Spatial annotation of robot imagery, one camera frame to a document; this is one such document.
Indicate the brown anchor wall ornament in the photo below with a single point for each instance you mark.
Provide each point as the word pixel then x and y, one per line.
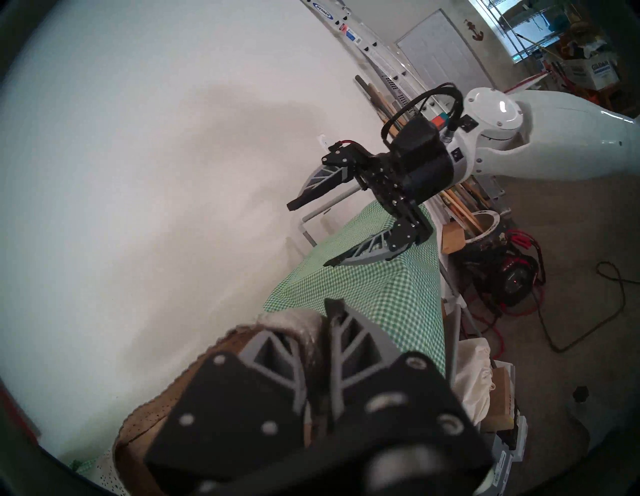
pixel 474 31

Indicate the wooden trim sticks bundle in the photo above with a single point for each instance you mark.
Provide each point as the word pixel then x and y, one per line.
pixel 457 202

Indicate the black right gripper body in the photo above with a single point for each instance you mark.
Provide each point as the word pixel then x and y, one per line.
pixel 420 165

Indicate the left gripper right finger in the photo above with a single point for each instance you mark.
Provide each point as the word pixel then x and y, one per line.
pixel 400 400

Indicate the silver perforated shoe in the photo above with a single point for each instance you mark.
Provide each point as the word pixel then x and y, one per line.
pixel 160 407

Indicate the red black power tool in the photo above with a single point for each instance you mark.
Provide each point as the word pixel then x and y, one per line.
pixel 512 280

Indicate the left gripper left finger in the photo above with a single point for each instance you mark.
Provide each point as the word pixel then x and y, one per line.
pixel 235 400

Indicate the brown cardboard piece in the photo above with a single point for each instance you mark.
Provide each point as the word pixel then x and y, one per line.
pixel 452 240

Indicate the aluminium ladder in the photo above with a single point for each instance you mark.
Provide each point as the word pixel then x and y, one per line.
pixel 380 55

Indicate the cardboard box blue print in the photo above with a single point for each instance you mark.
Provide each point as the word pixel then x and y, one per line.
pixel 592 74

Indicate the grey metal shoe rack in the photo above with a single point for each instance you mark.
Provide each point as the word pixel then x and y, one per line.
pixel 330 204

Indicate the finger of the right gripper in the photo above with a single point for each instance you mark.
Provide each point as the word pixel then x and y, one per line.
pixel 330 175
pixel 395 245

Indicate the cluttered metal storage shelf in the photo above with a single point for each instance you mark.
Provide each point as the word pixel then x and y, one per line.
pixel 530 30

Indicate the grey robot base frame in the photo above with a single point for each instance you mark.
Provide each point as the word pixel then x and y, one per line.
pixel 595 425

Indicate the black base knob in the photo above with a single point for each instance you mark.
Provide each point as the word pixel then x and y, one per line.
pixel 581 393

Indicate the white panel door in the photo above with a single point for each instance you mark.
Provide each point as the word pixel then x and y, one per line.
pixel 440 50

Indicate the brown cardboard shoebox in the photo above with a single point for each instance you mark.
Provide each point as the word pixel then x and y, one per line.
pixel 502 395

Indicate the white labelled shoebox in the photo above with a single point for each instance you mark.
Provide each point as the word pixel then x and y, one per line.
pixel 512 455

